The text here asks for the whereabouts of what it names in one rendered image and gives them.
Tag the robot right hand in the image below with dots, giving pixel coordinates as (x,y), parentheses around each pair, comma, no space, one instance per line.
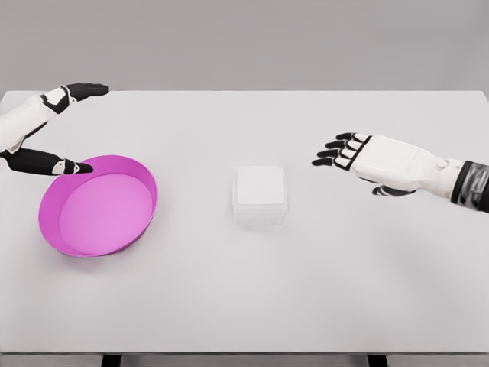
(389,158)

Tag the pink round bowl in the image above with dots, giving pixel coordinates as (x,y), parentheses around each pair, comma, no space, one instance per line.
(100,206)

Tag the white square box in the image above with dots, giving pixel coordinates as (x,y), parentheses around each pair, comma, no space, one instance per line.
(260,195)

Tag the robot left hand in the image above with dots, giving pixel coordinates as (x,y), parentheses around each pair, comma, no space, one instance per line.
(23,114)

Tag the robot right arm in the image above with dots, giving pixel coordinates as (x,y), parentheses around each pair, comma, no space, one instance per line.
(468,181)

